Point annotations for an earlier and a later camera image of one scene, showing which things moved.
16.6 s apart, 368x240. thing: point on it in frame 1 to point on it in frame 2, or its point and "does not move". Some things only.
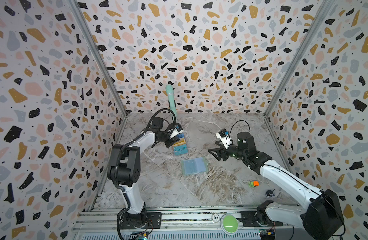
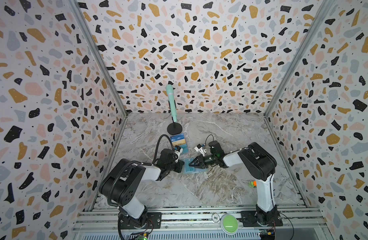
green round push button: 229,224 does not move
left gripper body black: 166,139 to 173,166
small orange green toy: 254,184 does not move
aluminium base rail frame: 98,223 does not move
